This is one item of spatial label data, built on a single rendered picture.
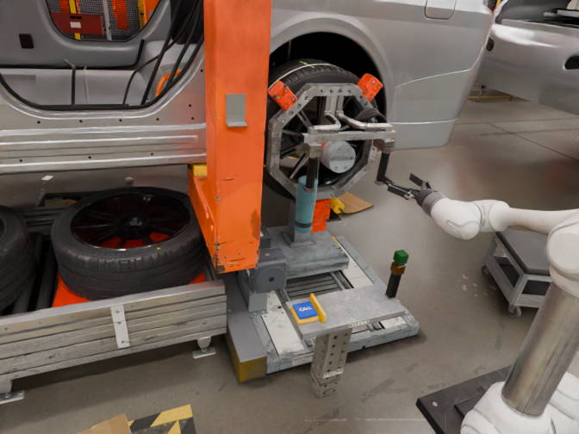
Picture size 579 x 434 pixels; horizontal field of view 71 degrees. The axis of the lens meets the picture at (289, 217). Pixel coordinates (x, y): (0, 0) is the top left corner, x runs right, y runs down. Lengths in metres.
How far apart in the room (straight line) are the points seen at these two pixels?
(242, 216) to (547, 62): 3.08
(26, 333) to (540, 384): 1.59
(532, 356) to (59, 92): 2.38
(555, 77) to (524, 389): 3.05
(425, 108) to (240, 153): 1.25
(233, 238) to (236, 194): 0.18
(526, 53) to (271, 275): 3.02
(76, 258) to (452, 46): 1.96
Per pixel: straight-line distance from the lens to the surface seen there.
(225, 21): 1.21
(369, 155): 2.00
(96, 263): 1.72
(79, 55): 3.49
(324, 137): 1.61
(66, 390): 1.97
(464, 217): 1.43
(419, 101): 2.26
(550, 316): 1.07
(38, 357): 1.83
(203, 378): 1.88
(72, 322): 1.73
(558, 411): 1.41
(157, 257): 1.69
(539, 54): 4.02
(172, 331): 1.80
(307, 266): 2.21
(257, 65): 1.25
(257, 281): 1.82
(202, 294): 1.69
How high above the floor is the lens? 1.48
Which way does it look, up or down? 30 degrees down
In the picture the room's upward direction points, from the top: 6 degrees clockwise
